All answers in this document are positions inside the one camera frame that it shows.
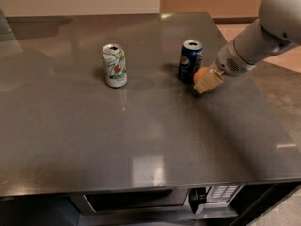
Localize blue pepsi can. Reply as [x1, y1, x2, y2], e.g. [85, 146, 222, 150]
[178, 40, 203, 84]

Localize microwave oven under counter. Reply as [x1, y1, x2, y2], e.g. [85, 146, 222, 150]
[70, 185, 243, 214]

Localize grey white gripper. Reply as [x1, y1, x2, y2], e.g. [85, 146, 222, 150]
[194, 40, 255, 94]

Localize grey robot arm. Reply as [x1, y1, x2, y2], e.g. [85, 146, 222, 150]
[194, 0, 301, 93]

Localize orange fruit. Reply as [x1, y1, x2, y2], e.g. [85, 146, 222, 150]
[193, 67, 209, 84]

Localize white green 7up can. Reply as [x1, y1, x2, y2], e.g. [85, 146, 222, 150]
[102, 43, 127, 88]

